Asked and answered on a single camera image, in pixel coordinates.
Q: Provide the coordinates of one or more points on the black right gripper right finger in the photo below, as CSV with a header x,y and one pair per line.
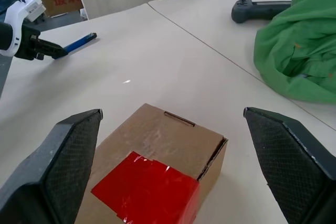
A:
x,y
294,163

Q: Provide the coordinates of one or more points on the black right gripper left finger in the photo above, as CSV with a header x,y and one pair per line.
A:
x,y
50,171

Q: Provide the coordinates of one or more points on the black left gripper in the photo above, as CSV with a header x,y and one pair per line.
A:
x,y
26,43

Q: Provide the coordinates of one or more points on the blue cutter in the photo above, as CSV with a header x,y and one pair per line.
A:
x,y
78,41

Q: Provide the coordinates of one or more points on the red tape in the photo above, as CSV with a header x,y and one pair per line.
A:
x,y
147,190

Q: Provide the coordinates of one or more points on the brown cardboard box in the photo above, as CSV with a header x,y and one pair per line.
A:
x,y
162,137

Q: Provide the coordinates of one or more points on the green cloth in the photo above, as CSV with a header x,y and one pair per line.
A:
x,y
302,51

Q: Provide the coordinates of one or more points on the grey remote controller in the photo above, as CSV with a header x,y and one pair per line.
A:
x,y
252,11

